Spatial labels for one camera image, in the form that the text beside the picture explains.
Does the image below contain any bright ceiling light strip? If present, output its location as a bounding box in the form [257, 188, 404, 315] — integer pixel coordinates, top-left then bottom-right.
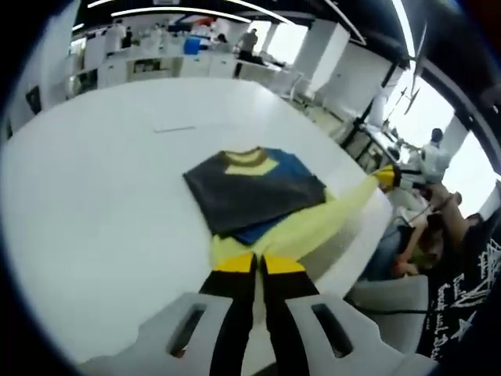
[391, 0, 416, 56]

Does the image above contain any white board on stand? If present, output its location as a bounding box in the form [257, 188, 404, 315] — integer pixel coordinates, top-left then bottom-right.
[369, 93, 387, 125]

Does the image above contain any grey chair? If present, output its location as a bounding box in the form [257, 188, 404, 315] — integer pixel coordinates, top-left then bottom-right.
[348, 273, 431, 356]

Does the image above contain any blue storage bin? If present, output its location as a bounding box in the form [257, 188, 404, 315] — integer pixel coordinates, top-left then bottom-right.
[183, 37, 203, 56]

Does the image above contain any row of white cabinets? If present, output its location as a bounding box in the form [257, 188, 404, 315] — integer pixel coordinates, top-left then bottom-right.
[70, 52, 240, 89]

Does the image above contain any black cable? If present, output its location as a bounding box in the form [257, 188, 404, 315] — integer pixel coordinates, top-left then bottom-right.
[350, 299, 430, 316]

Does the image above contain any yellow blue grey garment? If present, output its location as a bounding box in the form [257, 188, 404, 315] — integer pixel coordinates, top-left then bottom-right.
[182, 145, 387, 272]

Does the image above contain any person's right hand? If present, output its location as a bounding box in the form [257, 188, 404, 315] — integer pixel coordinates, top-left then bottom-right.
[426, 183, 463, 215]

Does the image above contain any white square pillar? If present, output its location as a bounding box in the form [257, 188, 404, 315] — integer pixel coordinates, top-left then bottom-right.
[291, 19, 351, 99]

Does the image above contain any short ceiling light strip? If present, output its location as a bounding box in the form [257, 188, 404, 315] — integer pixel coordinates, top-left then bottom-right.
[111, 6, 251, 24]

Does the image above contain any black office chair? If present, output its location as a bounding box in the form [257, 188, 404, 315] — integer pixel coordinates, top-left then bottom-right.
[25, 86, 42, 114]

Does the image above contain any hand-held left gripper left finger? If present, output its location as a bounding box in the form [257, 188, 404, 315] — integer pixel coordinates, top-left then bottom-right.
[80, 253, 259, 376]

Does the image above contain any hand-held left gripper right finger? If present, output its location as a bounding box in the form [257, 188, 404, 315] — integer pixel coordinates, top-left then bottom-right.
[261, 253, 438, 376]

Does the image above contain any black camera stand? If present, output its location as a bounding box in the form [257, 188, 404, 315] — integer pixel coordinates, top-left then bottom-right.
[391, 23, 427, 118]

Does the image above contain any black-framed desk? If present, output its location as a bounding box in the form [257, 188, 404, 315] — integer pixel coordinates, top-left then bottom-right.
[340, 121, 408, 173]

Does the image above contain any person's black printed shirt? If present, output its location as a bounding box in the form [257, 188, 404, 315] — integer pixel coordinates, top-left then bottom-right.
[414, 213, 501, 357]

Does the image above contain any wide white pillar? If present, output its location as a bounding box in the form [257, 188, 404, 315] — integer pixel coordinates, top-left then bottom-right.
[9, 0, 81, 114]

